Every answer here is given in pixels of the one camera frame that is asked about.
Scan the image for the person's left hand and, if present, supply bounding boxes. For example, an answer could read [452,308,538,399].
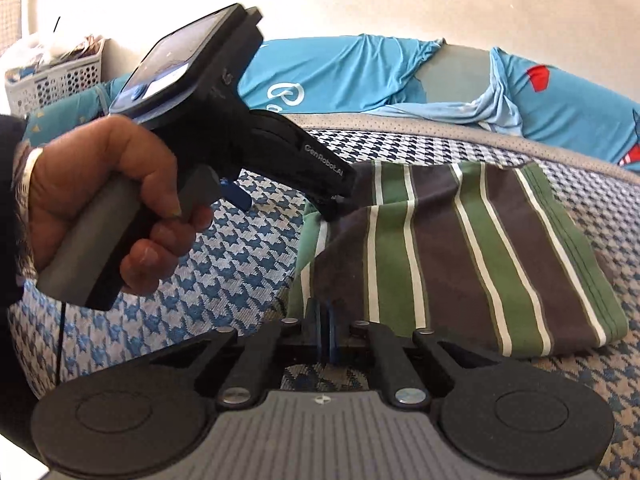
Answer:
[24,113,217,302]

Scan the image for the green grey striped t-shirt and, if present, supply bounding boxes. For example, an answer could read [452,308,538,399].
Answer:
[287,160,631,359]

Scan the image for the blue beige houndstooth mat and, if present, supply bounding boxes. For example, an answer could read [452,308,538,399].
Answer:
[7,111,640,480]

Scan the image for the thin black cable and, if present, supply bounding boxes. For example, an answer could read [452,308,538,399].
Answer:
[56,304,69,387]

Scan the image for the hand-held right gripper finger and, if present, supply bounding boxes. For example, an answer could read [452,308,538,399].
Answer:
[148,299,329,409]
[328,304,505,409]

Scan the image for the person's left forearm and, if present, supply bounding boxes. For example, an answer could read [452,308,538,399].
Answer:
[0,113,48,311]

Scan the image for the clear plastic bag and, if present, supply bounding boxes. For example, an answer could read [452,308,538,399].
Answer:
[7,30,101,68]

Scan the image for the white perforated plastic basket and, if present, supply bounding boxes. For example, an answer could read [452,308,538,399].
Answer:
[4,35,107,119]

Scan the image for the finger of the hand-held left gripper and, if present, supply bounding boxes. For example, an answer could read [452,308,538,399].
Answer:
[313,193,352,223]

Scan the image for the turquoise airplane print sheet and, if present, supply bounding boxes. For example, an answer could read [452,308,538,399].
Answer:
[235,35,640,172]

